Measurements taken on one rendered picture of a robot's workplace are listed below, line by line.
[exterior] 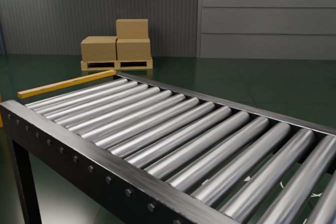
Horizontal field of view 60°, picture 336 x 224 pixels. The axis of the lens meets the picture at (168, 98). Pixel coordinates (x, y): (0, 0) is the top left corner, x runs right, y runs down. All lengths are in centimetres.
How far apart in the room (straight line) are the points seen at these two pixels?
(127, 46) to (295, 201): 416
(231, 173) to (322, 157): 23
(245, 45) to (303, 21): 104
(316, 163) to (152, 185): 38
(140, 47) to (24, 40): 261
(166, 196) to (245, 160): 22
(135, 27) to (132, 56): 54
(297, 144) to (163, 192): 39
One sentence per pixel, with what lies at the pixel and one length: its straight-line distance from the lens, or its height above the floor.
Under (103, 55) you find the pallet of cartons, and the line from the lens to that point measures 465.
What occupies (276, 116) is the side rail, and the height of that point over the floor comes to 80.
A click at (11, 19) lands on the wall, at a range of 640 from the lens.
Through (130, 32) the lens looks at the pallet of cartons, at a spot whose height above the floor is 53.
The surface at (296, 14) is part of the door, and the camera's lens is 565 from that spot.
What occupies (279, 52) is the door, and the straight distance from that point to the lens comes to 568.
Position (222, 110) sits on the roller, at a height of 80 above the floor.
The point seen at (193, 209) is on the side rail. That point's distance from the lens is 56.
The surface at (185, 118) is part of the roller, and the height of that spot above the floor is 79.
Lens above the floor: 117
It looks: 20 degrees down
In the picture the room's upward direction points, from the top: straight up
